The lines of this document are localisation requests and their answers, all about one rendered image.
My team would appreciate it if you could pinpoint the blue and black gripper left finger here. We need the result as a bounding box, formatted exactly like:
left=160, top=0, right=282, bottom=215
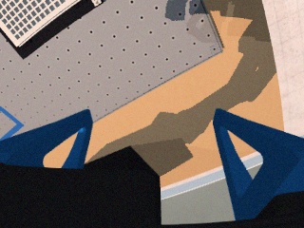
left=0, top=109, right=93, bottom=169

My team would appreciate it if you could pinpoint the blue tape outline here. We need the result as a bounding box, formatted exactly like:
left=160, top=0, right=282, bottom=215
left=0, top=105, right=24, bottom=141

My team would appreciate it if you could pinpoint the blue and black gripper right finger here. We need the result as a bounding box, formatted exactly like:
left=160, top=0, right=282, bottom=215
left=213, top=108, right=304, bottom=220

